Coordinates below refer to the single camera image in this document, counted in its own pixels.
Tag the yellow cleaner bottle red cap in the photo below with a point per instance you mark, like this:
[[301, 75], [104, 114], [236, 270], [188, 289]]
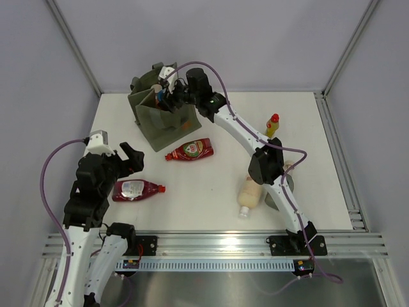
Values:
[[272, 126]]

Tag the white slotted cable duct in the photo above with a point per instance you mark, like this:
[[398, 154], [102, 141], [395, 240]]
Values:
[[206, 265]]

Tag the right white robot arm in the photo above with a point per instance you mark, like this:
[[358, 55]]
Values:
[[266, 167]]

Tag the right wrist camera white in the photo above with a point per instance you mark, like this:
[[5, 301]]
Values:
[[167, 78]]

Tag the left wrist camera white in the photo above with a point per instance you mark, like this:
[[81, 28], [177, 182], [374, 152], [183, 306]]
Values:
[[98, 143]]

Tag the green canvas tote bag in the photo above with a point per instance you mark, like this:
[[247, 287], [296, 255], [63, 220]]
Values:
[[160, 128]]

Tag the aluminium front rail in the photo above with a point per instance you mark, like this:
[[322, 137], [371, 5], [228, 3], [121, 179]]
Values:
[[254, 245]]

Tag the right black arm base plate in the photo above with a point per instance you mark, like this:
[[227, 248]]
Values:
[[280, 246]]

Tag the cream lotion bottle white cap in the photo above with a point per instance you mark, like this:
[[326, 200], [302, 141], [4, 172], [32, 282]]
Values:
[[248, 196]]

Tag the left aluminium frame post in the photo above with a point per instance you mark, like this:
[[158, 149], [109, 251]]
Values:
[[63, 26]]

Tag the dark red dish soap bottle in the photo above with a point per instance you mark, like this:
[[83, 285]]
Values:
[[135, 190]]

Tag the blue orange spray bottle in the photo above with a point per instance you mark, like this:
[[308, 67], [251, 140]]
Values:
[[159, 97]]

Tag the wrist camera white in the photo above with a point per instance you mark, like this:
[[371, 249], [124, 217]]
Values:
[[167, 78], [98, 143]]

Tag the right aluminium frame post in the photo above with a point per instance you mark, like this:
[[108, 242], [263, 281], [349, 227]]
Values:
[[353, 41]]

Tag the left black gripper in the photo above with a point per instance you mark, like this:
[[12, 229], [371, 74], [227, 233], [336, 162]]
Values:
[[133, 155]]

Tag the aluminium frame post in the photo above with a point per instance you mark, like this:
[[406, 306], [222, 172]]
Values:
[[353, 41], [63, 26]]

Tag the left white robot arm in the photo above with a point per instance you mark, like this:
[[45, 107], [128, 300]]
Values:
[[78, 282]]

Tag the grey-green pump soap bottle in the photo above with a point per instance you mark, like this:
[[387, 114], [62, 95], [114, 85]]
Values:
[[269, 201]]

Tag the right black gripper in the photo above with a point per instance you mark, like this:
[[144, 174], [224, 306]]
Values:
[[167, 105]]

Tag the red Fairy dish soap bottle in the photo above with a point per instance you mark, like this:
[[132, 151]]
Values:
[[192, 151]]

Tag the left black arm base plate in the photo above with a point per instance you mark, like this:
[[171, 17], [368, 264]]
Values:
[[144, 244]]

